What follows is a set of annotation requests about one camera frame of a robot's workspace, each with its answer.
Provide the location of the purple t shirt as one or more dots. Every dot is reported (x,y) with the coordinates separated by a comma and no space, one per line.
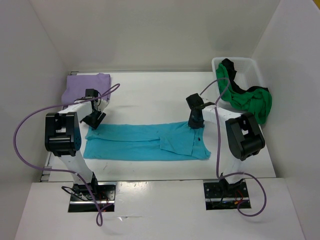
(76,86)

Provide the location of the aluminium table edge rail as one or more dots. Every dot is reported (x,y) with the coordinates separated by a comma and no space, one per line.
(139,98)

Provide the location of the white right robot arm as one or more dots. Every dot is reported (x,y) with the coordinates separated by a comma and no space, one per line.
(244,136)

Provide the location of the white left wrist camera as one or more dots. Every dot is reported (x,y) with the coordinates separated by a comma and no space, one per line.
(102,104)

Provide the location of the green t shirt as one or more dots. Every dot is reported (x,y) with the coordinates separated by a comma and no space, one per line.
(259,102)

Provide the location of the black t shirt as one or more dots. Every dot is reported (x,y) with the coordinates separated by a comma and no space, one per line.
(229,65)

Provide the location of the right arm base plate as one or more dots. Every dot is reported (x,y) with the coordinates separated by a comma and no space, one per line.
(219,195)

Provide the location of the white plastic laundry basket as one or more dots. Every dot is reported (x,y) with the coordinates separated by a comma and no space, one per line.
(248,75)

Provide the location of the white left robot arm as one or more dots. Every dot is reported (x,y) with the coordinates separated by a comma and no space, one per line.
(63,138)

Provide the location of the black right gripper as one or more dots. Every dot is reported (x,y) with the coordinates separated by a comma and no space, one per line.
(194,125)

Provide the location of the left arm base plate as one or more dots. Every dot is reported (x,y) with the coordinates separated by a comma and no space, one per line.
(83,203)

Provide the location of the cyan t shirt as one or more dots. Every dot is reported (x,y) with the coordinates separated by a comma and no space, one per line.
(154,142)

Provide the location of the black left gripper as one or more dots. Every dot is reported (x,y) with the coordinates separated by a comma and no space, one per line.
(94,123)

